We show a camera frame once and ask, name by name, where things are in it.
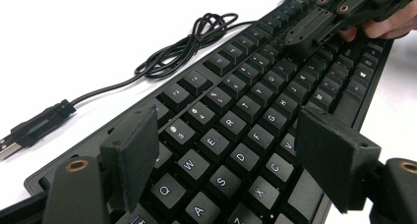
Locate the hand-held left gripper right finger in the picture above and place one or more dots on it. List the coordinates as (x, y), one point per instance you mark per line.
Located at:
(331, 158)

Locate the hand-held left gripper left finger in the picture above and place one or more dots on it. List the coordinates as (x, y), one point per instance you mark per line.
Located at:
(131, 152)

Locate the black computer keyboard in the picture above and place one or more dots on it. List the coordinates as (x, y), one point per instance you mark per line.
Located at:
(242, 129)

